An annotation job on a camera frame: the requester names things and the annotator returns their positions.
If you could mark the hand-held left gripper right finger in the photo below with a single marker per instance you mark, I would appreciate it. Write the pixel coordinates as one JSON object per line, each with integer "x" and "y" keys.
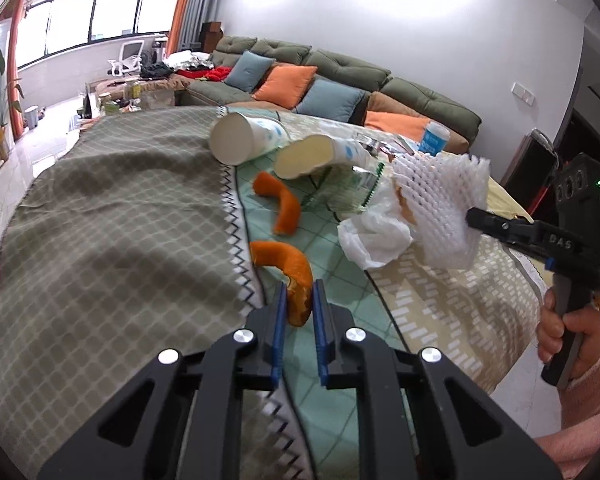
{"x": 320, "y": 330}

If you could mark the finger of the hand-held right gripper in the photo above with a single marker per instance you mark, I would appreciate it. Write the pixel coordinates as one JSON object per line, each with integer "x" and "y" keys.
{"x": 500, "y": 227}

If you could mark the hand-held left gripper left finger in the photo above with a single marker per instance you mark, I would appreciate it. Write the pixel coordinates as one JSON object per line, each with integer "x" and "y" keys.
{"x": 281, "y": 330}

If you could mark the white foam fruit net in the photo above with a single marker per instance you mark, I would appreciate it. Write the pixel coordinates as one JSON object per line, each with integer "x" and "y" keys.
{"x": 440, "y": 200}

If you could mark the thick curled orange peel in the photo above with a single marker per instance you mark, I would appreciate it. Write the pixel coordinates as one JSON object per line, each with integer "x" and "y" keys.
{"x": 290, "y": 260}

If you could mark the white plastic bag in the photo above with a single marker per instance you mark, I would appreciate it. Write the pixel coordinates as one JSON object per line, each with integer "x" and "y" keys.
{"x": 375, "y": 235}

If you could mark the long curved orange peel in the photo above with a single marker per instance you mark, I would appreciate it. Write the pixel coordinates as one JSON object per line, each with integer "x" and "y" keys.
{"x": 287, "y": 210}

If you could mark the person's right forearm pink sleeve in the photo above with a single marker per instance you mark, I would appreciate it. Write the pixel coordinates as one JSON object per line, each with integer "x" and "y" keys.
{"x": 590, "y": 410}

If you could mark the person's right hand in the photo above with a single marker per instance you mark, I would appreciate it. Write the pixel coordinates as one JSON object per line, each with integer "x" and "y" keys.
{"x": 592, "y": 330}

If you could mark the dark brown cabinet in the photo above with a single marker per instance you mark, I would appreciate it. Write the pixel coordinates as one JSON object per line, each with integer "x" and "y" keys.
{"x": 527, "y": 175}

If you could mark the blue and white cup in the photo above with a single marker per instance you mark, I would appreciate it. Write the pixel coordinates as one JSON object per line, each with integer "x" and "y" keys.
{"x": 434, "y": 139}

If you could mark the clear plastic packaging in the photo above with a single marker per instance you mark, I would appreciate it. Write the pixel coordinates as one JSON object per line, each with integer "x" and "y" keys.
{"x": 350, "y": 190}

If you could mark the flat orange cushion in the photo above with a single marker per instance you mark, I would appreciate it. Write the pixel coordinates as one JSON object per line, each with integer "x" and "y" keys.
{"x": 395, "y": 122}

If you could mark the green sectional sofa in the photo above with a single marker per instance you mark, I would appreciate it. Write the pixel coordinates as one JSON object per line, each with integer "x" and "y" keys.
{"x": 430, "y": 95}

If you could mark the brown cushion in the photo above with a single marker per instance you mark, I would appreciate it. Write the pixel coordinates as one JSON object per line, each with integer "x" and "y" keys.
{"x": 395, "y": 104}

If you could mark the white blue-dotted paper cup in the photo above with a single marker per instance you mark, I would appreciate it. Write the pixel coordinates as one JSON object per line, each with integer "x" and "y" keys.
{"x": 305, "y": 155}
{"x": 235, "y": 137}

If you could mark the patterned patchwork tablecloth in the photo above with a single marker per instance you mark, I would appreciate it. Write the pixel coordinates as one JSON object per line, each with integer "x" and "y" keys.
{"x": 120, "y": 240}

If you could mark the large blue cushion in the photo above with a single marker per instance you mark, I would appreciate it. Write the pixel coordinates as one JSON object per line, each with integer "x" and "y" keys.
{"x": 330, "y": 101}

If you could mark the large orange cushion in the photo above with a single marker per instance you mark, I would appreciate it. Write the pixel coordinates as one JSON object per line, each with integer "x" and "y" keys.
{"x": 285, "y": 85}

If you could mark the small blue cushion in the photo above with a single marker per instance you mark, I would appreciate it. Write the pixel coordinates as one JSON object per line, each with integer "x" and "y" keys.
{"x": 247, "y": 72}

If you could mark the red cloth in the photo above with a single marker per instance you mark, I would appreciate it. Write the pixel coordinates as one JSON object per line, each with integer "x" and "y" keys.
{"x": 207, "y": 74}

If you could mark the crumpled silver white bag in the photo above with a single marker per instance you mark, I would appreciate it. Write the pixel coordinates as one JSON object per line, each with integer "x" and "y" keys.
{"x": 187, "y": 61}

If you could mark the black bag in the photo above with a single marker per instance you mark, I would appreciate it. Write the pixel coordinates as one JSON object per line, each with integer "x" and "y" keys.
{"x": 155, "y": 71}

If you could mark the cluttered coffee table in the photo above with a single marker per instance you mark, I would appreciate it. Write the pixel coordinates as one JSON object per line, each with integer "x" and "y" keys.
{"x": 110, "y": 92}

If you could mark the dark brown speaker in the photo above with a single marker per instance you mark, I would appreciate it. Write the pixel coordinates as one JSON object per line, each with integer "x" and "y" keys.
{"x": 210, "y": 35}

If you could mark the white office chair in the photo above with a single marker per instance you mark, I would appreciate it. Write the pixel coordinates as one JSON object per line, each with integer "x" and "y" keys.
{"x": 130, "y": 55}

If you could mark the small white bin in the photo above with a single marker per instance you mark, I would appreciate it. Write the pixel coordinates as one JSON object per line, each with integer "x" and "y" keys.
{"x": 31, "y": 117}

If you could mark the wide orange curtain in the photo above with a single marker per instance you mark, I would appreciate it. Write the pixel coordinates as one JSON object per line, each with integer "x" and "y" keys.
{"x": 182, "y": 10}

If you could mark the potted green plant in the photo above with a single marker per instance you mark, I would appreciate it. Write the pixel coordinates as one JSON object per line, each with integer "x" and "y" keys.
{"x": 0, "y": 110}

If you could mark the large window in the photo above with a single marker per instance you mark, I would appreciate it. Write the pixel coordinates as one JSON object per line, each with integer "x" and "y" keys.
{"x": 95, "y": 20}

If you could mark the narrow orange curtain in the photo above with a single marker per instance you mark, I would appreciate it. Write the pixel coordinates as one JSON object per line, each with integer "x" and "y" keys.
{"x": 17, "y": 60}

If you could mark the white wall switch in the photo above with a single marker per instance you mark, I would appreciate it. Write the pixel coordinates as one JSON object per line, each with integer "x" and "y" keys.
{"x": 523, "y": 93}

